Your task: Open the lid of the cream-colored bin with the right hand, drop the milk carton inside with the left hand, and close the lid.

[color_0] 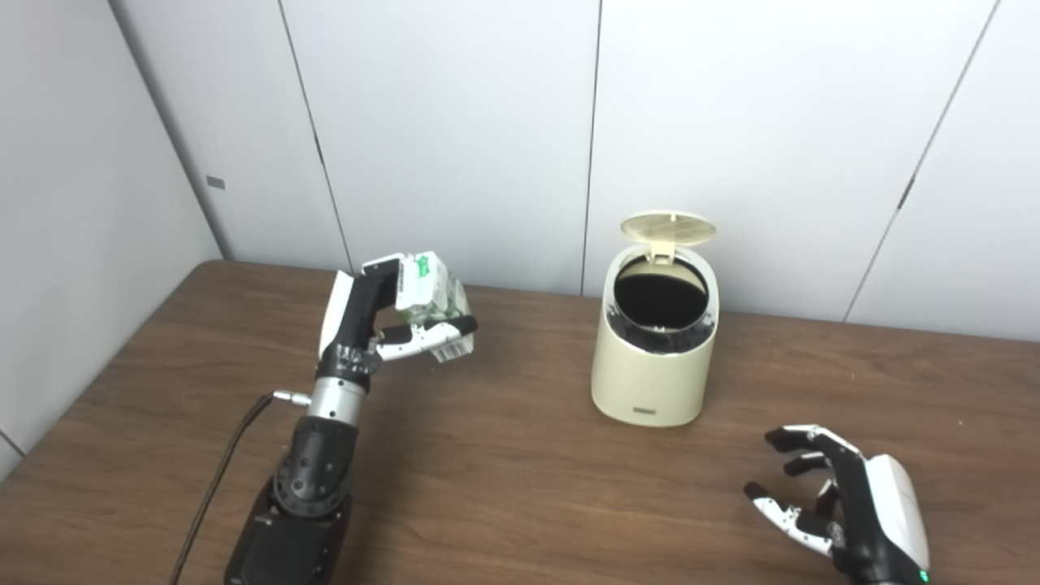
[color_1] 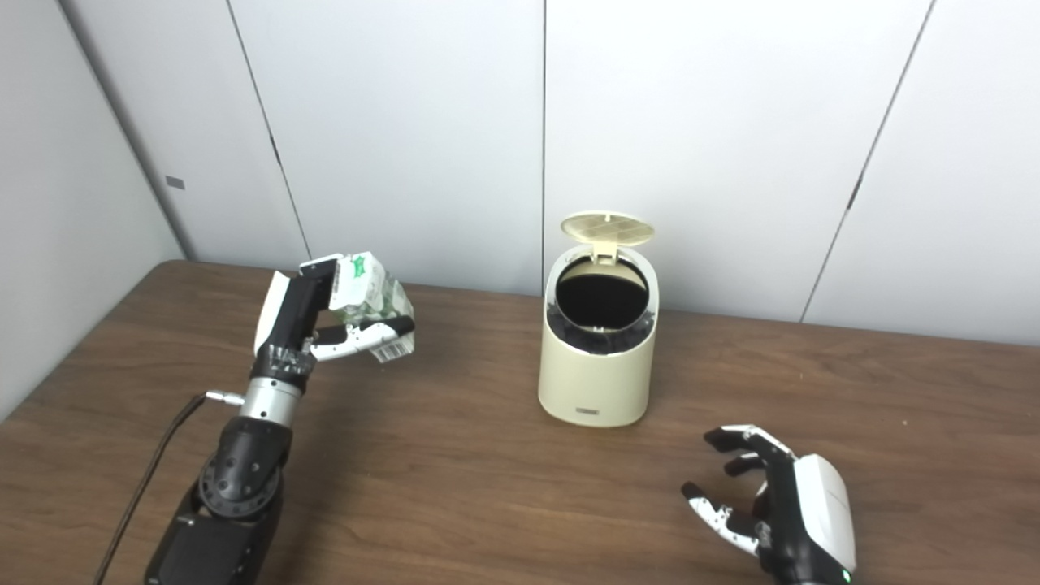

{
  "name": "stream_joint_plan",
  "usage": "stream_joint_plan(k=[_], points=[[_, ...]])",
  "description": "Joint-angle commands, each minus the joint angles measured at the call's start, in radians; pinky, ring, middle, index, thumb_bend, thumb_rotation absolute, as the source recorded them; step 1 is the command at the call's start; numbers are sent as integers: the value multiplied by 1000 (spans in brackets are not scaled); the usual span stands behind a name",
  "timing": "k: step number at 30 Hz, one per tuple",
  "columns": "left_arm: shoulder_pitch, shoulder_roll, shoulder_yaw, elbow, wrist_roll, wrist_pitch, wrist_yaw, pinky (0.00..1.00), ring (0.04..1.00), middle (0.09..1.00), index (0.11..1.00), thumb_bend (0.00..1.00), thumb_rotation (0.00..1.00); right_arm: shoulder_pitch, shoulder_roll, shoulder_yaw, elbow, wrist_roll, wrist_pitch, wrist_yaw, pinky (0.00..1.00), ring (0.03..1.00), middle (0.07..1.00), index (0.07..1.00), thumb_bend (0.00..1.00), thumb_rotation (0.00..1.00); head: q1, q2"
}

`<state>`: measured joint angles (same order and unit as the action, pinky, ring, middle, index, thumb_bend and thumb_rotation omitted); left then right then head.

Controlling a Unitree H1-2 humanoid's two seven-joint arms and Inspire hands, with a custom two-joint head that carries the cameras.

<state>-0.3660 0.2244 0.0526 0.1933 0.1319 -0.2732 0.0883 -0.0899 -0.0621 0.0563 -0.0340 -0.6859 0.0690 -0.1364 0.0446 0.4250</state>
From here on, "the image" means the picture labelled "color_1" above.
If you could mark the cream round bin lid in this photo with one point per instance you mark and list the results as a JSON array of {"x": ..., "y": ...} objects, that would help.
[{"x": 608, "y": 227}]

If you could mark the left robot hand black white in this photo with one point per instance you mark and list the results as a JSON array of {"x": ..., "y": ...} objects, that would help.
[{"x": 288, "y": 325}]

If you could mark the cream-colored round bin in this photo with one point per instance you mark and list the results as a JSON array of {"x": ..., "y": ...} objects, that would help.
[{"x": 597, "y": 382}]

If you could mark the small grey wall tag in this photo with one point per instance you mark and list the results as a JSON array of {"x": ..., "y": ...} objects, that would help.
[{"x": 175, "y": 182}]

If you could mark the green white milk carton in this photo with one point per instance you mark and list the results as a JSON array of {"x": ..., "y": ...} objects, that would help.
[{"x": 370, "y": 292}]

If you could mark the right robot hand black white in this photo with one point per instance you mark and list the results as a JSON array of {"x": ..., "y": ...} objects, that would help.
[{"x": 800, "y": 520}]

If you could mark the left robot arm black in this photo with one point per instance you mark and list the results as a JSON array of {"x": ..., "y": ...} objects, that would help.
[{"x": 236, "y": 487}]

